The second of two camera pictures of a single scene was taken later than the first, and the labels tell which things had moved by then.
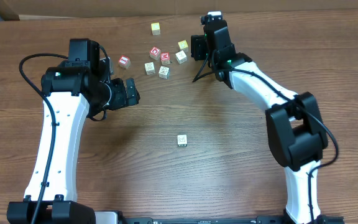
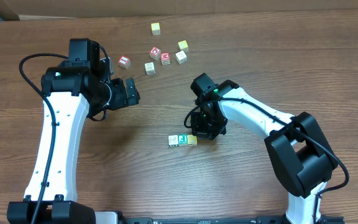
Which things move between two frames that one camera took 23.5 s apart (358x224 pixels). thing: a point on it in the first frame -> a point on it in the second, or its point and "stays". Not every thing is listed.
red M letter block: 165,58 stays
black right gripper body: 198,47 -> 206,129
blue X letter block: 164,72 -> 192,140
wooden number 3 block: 181,56 stays
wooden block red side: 150,68 stays
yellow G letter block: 183,45 stays
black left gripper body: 124,93 stays
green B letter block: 182,140 -> 173,140
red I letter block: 124,61 stays
